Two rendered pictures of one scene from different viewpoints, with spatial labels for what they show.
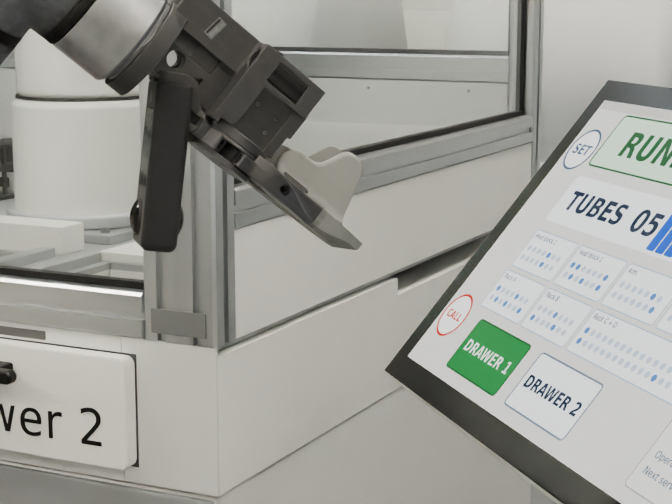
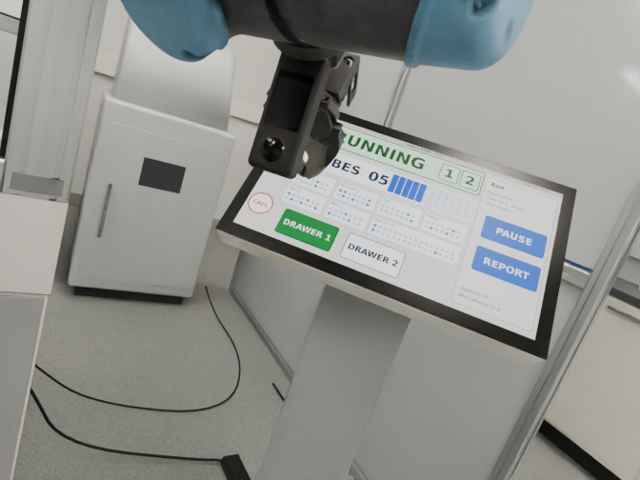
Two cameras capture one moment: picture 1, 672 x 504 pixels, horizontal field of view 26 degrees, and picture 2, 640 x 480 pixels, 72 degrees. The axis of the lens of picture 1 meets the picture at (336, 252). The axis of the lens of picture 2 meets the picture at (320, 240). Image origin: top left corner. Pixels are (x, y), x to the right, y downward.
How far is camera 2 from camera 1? 0.87 m
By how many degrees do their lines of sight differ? 61
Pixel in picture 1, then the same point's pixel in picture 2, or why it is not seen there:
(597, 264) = (358, 192)
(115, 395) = not seen: outside the picture
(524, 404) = (356, 258)
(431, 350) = (253, 220)
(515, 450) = (366, 281)
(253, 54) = (343, 57)
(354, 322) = not seen: hidden behind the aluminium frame
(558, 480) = (408, 297)
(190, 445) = (32, 264)
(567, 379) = (378, 248)
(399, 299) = not seen: hidden behind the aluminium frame
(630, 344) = (409, 235)
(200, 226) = (71, 122)
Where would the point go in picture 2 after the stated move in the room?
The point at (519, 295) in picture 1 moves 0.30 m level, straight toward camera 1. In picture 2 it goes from (310, 200) to (483, 280)
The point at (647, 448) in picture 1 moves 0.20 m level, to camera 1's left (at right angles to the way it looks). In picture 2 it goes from (453, 285) to (410, 308)
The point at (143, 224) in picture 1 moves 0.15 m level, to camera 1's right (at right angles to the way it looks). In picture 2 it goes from (292, 159) to (360, 173)
